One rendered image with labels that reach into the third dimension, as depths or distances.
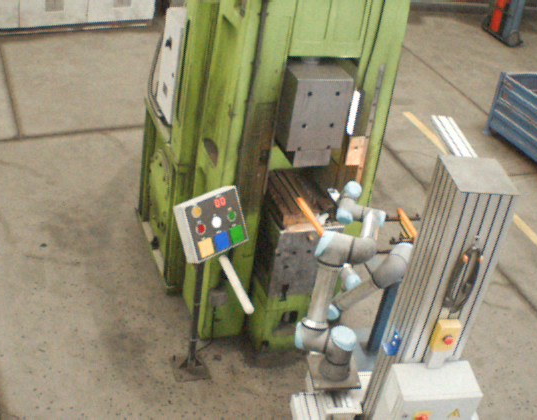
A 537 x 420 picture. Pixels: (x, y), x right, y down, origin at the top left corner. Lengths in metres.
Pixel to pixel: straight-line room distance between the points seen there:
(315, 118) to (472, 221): 1.45
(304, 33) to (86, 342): 2.21
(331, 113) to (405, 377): 1.53
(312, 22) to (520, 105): 4.19
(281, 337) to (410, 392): 1.87
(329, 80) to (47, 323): 2.26
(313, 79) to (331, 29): 0.28
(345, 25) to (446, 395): 1.93
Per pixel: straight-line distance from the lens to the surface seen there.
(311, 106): 3.93
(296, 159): 4.06
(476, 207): 2.72
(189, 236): 3.81
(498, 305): 5.71
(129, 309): 4.99
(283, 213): 4.24
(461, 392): 3.08
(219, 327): 4.79
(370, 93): 4.22
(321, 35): 3.95
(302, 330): 3.44
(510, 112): 7.87
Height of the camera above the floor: 3.29
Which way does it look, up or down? 33 degrees down
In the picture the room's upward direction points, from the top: 10 degrees clockwise
